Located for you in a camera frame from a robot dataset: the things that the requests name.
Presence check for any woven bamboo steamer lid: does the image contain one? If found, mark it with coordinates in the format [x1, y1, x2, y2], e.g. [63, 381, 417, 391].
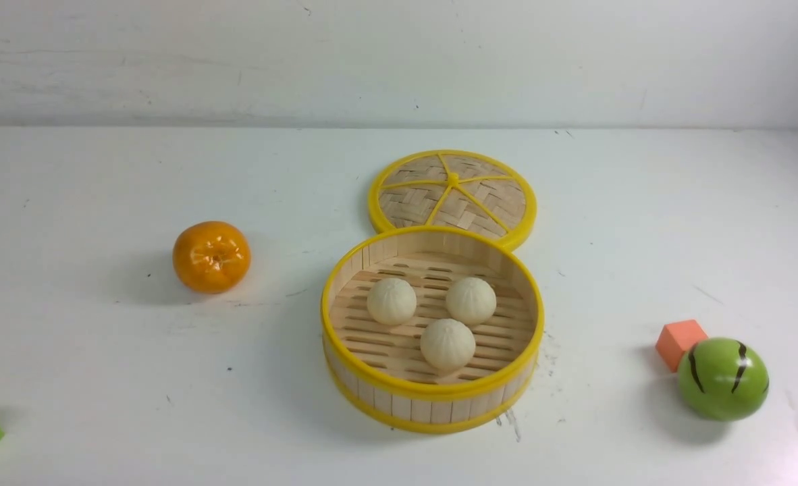
[366, 150, 538, 251]

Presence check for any yellow-rimmed bamboo steamer tray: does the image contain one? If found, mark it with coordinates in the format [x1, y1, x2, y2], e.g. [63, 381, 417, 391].
[321, 225, 545, 434]

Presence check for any green toy watermelon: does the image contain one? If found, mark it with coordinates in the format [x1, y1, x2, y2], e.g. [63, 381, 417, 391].
[677, 336, 770, 422]

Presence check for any white bun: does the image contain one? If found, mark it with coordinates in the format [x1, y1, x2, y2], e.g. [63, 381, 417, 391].
[420, 318, 477, 373]
[445, 277, 498, 328]
[366, 277, 417, 326]

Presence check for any orange toy tangerine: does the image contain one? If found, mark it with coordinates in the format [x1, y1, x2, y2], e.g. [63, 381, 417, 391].
[171, 221, 252, 294]

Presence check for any orange wooden cube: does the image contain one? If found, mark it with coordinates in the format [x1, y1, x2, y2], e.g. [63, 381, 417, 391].
[654, 319, 708, 373]

